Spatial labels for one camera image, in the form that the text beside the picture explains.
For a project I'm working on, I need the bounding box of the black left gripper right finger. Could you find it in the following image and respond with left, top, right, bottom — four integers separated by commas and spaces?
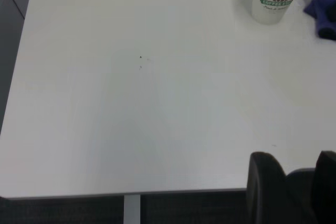
311, 150, 336, 224

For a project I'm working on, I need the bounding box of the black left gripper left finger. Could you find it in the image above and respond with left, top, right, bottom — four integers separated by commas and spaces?
246, 152, 288, 224

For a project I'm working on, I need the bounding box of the purple cloth with black trim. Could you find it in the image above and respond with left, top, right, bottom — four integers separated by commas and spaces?
303, 0, 336, 40

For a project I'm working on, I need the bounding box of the white table leg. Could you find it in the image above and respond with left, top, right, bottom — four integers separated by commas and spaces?
123, 195, 142, 224

